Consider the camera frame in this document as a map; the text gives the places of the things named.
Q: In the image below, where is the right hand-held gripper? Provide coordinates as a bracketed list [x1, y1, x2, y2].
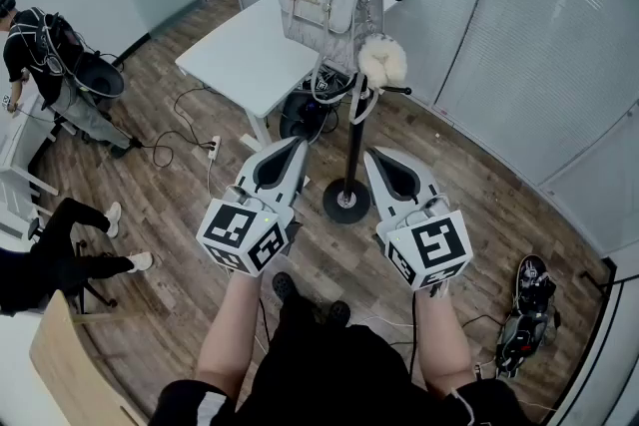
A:
[363, 147, 474, 291]

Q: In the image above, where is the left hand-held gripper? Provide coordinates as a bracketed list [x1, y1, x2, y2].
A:
[196, 138, 310, 278]

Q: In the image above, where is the black coat stand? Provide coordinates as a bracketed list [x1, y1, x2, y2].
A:
[272, 0, 493, 224]

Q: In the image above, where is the silver grey handbag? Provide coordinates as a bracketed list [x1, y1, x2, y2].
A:
[277, 0, 408, 126]

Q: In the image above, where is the person's right forearm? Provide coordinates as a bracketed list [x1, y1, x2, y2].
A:
[412, 286, 475, 398]

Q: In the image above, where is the person's left forearm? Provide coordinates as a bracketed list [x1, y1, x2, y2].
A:
[196, 271, 264, 398]

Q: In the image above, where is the black equipment pile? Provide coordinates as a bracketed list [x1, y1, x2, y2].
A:
[278, 64, 350, 144]

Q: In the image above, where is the white table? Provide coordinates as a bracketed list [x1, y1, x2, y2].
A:
[175, 0, 415, 151]

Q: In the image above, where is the person's black left shoe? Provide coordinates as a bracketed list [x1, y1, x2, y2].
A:
[272, 271, 300, 303]

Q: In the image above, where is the person's black shoe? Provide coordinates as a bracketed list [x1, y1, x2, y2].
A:
[326, 299, 352, 328]
[272, 271, 300, 303]

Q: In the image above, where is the cream fluffy pompom charm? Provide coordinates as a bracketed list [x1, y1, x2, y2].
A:
[357, 33, 408, 92]

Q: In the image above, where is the person's black right shoe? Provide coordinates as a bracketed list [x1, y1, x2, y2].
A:
[326, 299, 352, 328]

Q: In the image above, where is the person's black clothing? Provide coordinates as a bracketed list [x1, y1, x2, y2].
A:
[149, 293, 540, 426]

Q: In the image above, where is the black office chair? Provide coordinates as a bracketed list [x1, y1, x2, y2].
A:
[73, 50, 126, 100]

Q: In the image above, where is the white desk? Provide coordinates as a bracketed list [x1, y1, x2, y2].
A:
[0, 92, 61, 245]

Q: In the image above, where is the light wooden board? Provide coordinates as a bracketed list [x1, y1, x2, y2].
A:
[28, 289, 149, 426]

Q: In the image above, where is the black floor cable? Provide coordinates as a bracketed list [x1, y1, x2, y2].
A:
[134, 86, 219, 169]

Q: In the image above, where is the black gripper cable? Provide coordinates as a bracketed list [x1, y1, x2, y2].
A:
[408, 291, 419, 378]
[258, 296, 272, 345]

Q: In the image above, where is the black device with cables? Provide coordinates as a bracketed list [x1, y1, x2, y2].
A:
[496, 253, 563, 379]

